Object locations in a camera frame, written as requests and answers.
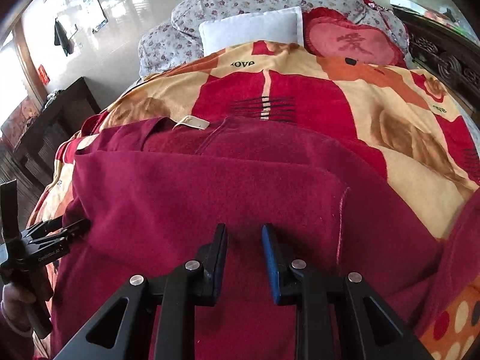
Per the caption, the maroon fleece garment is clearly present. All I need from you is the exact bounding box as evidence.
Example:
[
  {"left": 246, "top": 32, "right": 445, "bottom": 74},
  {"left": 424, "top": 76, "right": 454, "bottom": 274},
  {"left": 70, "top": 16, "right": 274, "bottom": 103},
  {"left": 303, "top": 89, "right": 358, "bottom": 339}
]
[{"left": 51, "top": 117, "right": 479, "bottom": 359}]

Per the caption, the person left hand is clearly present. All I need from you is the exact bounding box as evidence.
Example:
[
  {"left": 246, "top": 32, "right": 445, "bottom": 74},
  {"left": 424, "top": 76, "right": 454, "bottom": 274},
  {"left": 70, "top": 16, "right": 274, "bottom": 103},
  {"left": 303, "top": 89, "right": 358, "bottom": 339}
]
[{"left": 1, "top": 267, "right": 54, "bottom": 332}]

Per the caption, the magenta left sleeve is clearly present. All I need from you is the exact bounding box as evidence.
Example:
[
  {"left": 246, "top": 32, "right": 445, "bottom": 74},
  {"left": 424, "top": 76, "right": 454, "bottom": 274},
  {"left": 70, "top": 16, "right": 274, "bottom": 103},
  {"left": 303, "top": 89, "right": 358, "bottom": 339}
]
[{"left": 1, "top": 302, "right": 45, "bottom": 360}]

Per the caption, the red decorated box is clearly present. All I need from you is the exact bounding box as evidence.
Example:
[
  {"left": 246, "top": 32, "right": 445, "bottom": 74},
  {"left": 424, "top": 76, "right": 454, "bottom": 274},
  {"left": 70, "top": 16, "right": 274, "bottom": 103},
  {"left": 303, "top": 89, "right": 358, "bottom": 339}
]
[{"left": 1, "top": 97, "right": 40, "bottom": 150}]

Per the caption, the dark wooden side cabinet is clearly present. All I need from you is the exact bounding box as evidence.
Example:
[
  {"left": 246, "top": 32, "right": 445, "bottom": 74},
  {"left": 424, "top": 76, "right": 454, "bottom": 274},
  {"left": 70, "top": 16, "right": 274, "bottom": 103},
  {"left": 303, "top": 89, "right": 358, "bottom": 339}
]
[{"left": 13, "top": 76, "right": 100, "bottom": 189}]

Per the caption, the orange red patterned blanket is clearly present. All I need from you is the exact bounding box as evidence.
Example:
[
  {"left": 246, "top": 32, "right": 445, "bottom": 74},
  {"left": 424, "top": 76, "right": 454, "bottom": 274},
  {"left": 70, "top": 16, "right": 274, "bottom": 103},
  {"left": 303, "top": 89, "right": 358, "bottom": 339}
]
[{"left": 32, "top": 41, "right": 479, "bottom": 359}]

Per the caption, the carved dark wooden headboard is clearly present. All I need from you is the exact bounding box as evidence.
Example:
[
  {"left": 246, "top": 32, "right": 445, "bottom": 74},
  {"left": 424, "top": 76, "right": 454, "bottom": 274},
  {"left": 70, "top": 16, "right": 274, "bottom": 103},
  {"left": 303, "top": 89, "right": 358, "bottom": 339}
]
[{"left": 393, "top": 7, "right": 479, "bottom": 123}]

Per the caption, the red heart cushion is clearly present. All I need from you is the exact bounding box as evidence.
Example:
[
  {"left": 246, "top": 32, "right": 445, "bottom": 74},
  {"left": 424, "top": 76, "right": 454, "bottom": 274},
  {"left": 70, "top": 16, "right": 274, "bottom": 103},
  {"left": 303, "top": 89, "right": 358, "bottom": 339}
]
[{"left": 303, "top": 7, "right": 406, "bottom": 68}]

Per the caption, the white pillow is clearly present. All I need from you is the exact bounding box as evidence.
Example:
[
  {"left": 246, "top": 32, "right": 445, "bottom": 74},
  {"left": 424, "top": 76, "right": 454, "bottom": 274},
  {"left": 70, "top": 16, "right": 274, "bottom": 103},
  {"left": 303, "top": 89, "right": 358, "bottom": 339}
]
[{"left": 199, "top": 7, "right": 304, "bottom": 56}]

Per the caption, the floral grey quilt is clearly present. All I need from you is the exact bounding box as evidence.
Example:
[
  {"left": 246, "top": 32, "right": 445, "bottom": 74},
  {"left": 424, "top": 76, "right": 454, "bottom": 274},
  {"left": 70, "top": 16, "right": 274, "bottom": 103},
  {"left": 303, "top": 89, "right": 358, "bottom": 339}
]
[{"left": 137, "top": 0, "right": 409, "bottom": 77}]

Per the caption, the red paper wall sign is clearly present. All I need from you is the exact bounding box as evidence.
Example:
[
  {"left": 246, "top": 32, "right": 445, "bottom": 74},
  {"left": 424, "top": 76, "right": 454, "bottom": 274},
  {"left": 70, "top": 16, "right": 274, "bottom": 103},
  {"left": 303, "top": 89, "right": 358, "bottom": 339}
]
[{"left": 37, "top": 64, "right": 50, "bottom": 86}]

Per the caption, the dark cloth on wall hook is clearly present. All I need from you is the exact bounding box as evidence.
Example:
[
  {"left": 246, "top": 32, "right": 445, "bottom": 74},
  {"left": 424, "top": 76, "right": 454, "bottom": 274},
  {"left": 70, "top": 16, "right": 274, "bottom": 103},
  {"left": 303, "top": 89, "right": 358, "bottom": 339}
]
[{"left": 54, "top": 19, "right": 73, "bottom": 56}]

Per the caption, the wall calendar poster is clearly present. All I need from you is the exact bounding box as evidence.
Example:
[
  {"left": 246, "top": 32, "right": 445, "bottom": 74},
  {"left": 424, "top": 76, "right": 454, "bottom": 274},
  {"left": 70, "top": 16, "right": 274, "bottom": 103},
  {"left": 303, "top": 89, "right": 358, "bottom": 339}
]
[{"left": 79, "top": 0, "right": 108, "bottom": 33}]

